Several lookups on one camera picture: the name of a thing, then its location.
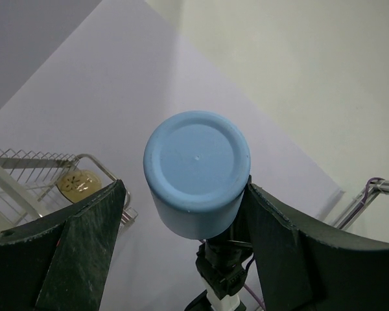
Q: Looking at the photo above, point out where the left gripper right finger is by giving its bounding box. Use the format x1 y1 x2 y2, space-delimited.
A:
246 184 389 310

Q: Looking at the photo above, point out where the beige floral ceramic bowl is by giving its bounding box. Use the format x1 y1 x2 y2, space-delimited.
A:
56 170 102 203

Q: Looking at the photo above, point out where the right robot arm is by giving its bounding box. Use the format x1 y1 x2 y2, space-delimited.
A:
185 225 253 310

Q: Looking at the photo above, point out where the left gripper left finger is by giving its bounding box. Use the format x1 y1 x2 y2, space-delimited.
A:
0 180 126 310

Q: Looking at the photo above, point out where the blue plastic cup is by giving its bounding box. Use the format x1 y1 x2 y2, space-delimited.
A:
143 111 251 240

